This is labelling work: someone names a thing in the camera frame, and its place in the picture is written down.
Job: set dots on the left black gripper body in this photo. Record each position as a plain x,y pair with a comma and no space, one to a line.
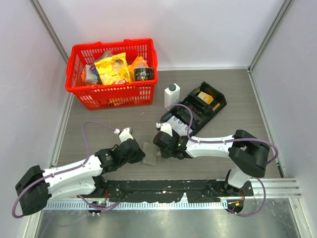
135,157

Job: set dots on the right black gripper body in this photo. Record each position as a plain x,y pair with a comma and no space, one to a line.
166,152

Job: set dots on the grey leather card holder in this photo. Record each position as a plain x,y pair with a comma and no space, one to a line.
150,151

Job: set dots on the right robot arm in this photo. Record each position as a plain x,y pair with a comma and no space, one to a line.
248,153

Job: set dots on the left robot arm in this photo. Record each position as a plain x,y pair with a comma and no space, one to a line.
38,187

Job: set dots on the white card boxes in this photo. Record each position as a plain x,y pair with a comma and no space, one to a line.
178,126

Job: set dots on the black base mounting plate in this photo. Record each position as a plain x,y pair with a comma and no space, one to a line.
168,191

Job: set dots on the white bottle grey cap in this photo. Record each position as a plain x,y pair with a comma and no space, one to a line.
171,95

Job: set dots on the black compartment organizer tray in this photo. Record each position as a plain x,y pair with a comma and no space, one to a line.
193,111

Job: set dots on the black labelled jar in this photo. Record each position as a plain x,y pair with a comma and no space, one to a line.
143,74

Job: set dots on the grey green snack packet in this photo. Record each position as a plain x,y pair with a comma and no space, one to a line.
88,77

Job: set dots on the red plastic shopping basket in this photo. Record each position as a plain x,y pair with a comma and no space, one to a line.
95,97

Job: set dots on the yellow chips bag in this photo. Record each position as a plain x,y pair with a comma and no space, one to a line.
113,70

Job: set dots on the orange snack bag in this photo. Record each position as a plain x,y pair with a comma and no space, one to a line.
139,62

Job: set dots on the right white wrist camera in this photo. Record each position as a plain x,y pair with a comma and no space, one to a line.
164,127

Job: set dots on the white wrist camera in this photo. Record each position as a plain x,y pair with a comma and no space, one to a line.
164,127
124,134

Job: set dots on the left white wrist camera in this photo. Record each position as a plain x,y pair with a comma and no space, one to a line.
124,134

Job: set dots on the white slotted cable duct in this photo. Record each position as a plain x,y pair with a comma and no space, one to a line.
182,205

